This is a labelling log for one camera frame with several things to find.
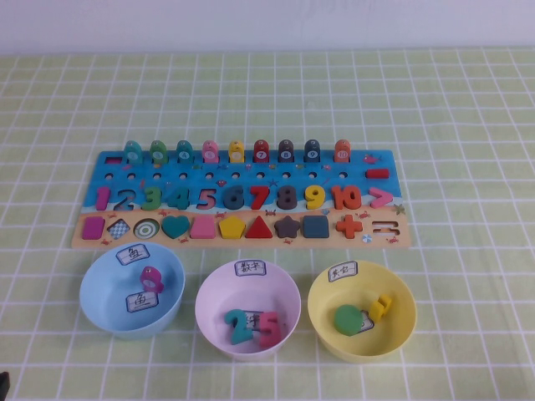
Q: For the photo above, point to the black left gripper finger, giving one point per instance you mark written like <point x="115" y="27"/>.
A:
<point x="3" y="382"/>

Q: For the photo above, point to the yellow equals sign piece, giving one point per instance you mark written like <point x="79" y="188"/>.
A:
<point x="378" y="311"/>

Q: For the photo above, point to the light blue plastic bowl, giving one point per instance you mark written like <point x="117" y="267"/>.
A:
<point x="104" y="309"/>

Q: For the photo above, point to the fish label on bowl bottom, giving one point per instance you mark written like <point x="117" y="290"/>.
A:
<point x="143" y="302"/>

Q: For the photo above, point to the magenta rectangle shape piece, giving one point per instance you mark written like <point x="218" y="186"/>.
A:
<point x="93" y="228"/>

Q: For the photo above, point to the fish label on bowl rim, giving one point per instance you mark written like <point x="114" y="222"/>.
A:
<point x="134" y="255"/>

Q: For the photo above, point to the magenta number one piece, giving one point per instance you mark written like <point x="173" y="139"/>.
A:
<point x="102" y="198"/>

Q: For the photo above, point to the pink plastic bowl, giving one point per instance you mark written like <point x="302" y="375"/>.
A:
<point x="217" y="292"/>

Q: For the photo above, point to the teal heart shape piece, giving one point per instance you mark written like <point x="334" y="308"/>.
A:
<point x="175" y="225"/>

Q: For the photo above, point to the green number three piece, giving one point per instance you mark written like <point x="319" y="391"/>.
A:
<point x="151" y="198"/>

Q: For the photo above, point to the teal number two piece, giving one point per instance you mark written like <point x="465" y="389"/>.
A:
<point x="238" y="328"/>

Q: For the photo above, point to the pink trapezoid shape piece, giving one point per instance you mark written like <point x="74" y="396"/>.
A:
<point x="203" y="229"/>

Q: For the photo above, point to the teal number four piece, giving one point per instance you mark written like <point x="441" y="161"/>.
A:
<point x="179" y="199"/>

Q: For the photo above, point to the number label on bowl bottom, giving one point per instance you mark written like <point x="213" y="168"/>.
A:
<point x="255" y="321"/>

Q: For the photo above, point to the number label on bowl rim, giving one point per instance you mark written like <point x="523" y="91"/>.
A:
<point x="251" y="268"/>

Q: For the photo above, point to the red number five piece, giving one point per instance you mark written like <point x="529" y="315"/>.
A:
<point x="271" y="330"/>

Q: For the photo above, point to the yellow pentagon shape piece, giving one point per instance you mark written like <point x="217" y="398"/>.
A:
<point x="232" y="228"/>

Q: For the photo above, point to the dark blue number six piece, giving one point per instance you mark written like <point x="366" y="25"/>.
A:
<point x="234" y="198"/>

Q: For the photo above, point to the red triangle shape piece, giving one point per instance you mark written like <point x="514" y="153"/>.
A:
<point x="259" y="230"/>

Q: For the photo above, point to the red number seven piece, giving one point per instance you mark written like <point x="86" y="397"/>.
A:
<point x="260" y="197"/>

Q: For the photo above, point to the wooden number puzzle board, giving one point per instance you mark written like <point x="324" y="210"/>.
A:
<point x="251" y="177"/>

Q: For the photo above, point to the brown star shape piece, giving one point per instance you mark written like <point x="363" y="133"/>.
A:
<point x="287" y="226"/>

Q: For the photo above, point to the dark brown number eight piece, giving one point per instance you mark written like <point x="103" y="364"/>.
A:
<point x="287" y="198"/>

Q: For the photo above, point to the blue square shape piece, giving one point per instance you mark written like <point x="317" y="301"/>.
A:
<point x="316" y="226"/>

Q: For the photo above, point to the green circle shape piece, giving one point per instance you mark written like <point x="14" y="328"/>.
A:
<point x="348" y="319"/>

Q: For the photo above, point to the yellow number nine piece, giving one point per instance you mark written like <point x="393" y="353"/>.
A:
<point x="314" y="197"/>

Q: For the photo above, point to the orange plus sign piece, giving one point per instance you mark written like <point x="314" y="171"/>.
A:
<point x="349" y="226"/>

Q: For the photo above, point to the orange number ten piece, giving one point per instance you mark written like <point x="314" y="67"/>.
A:
<point x="347" y="197"/>

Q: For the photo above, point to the yellow plastic bowl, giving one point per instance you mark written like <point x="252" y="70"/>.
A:
<point x="397" y="330"/>

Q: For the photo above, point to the pink greater-than sign piece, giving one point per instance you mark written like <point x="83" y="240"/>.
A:
<point x="379" y="197"/>

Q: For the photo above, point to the red minus sign piece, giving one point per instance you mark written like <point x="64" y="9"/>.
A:
<point x="377" y="173"/>

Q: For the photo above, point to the green checked tablecloth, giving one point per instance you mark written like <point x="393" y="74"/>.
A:
<point x="50" y="125"/>

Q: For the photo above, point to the light teal fish numbered two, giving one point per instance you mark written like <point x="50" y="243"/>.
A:
<point x="133" y="153"/>

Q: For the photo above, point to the green fish numbered three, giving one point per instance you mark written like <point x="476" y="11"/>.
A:
<point x="158" y="153"/>

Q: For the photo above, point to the teal fish numbered four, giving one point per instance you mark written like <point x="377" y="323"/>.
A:
<point x="184" y="153"/>

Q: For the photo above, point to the pink fish numbered five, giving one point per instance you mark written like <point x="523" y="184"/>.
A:
<point x="210" y="153"/>

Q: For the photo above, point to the yellow fish numbered six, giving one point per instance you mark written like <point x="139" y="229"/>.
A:
<point x="236" y="153"/>

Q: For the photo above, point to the red fish numbered seven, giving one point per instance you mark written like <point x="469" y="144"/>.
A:
<point x="261" y="153"/>

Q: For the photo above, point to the dark brown fish numbered eight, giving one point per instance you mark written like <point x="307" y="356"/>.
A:
<point x="286" y="153"/>

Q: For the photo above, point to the dark blue fish numbered nine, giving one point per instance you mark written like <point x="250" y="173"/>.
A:
<point x="312" y="153"/>

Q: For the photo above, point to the orange fish numbered ten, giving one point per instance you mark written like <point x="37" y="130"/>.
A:
<point x="342" y="152"/>

